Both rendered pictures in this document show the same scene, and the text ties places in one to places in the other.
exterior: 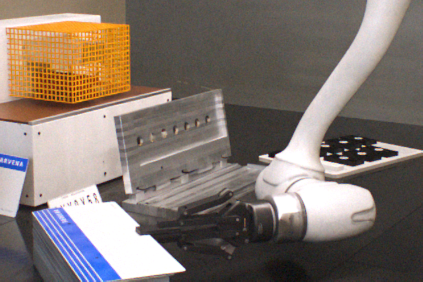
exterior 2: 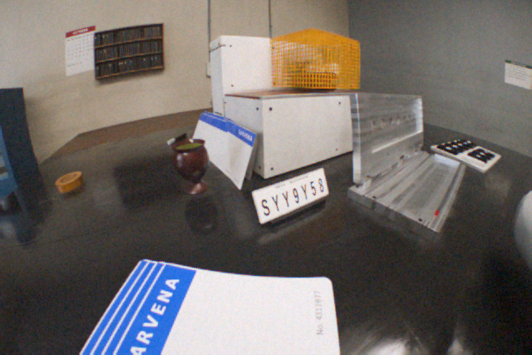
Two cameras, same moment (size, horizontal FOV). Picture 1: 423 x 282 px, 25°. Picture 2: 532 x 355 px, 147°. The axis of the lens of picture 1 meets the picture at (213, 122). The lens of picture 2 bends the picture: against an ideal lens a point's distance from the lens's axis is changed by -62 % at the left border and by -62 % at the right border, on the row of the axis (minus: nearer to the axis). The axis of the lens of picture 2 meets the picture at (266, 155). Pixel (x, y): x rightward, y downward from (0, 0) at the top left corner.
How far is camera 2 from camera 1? 1.69 m
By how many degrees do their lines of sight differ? 29
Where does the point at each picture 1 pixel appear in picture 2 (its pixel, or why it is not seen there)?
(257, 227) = not seen: outside the picture
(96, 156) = (330, 135)
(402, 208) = not seen: outside the picture
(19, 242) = (205, 242)
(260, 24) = (396, 91)
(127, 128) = (363, 110)
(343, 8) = (425, 87)
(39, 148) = (270, 125)
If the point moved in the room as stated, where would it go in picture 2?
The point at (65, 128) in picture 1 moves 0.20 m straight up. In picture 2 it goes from (301, 107) to (300, 25)
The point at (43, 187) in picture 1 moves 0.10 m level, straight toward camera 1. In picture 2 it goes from (276, 161) to (263, 180)
